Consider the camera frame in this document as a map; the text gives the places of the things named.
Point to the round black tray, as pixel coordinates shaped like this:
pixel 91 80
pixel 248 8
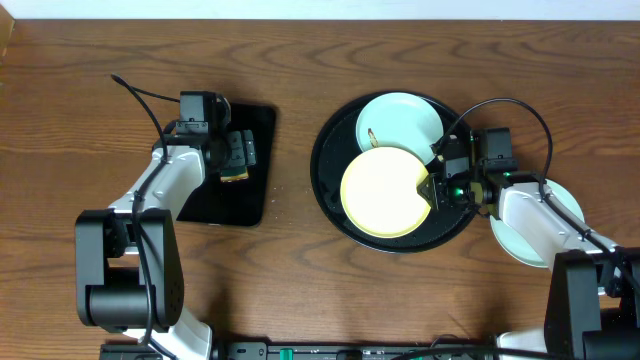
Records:
pixel 334 149

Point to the light green plate with stain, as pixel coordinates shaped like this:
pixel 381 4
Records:
pixel 399 120

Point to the black rectangular tray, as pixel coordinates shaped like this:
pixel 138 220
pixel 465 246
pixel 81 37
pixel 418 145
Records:
pixel 239 203

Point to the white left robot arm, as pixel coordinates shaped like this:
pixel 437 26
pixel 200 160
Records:
pixel 129 277

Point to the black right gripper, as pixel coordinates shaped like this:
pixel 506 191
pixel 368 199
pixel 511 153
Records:
pixel 439 190

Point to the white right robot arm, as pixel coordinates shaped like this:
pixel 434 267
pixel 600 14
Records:
pixel 593 304

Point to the green yellow sponge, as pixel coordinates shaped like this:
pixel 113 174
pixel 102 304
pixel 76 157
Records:
pixel 233 174

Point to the yellow plate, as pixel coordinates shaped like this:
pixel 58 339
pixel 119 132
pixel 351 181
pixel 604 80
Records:
pixel 379 192

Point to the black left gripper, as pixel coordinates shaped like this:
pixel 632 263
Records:
pixel 239 148

